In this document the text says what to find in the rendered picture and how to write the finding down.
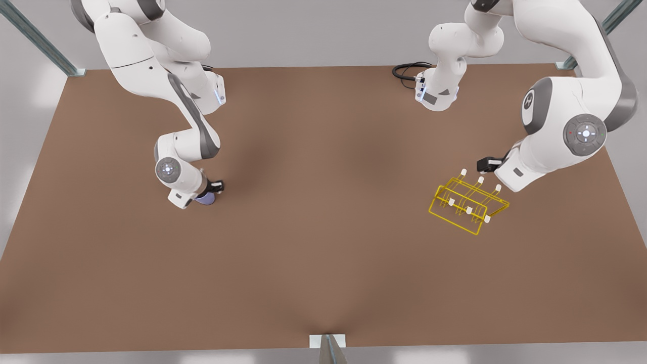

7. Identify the silver frame post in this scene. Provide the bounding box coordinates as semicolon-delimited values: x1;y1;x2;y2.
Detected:
309;334;347;364
0;0;86;77
555;0;647;71

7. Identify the black cable loop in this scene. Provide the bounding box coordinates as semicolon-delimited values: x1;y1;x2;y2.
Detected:
392;62;434;90

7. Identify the yellow wire cup holder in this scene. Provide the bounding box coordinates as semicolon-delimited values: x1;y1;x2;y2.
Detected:
429;169;510;236

